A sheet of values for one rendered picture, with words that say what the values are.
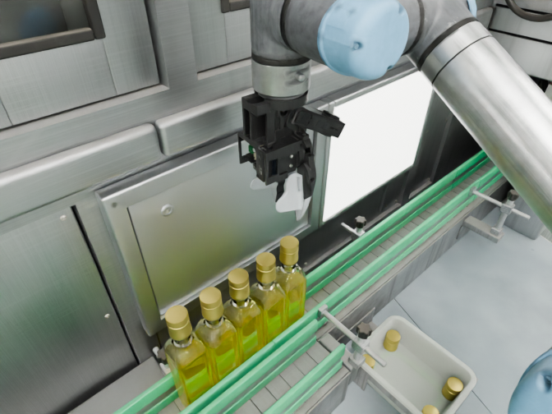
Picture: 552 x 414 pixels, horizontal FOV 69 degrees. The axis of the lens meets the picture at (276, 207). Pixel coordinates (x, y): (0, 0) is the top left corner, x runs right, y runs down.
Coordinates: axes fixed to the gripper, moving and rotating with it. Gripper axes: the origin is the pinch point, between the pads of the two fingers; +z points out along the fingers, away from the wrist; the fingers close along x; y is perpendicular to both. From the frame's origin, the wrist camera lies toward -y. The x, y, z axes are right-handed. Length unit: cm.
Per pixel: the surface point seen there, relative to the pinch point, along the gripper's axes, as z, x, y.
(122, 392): 37, -8, 34
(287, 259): 11.8, 1.0, 1.3
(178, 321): 9.1, 3.6, 23.4
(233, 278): 9.1, 1.3, 12.5
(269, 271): 10.6, 2.5, 6.1
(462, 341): 50, 22, -40
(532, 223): 45, 11, -91
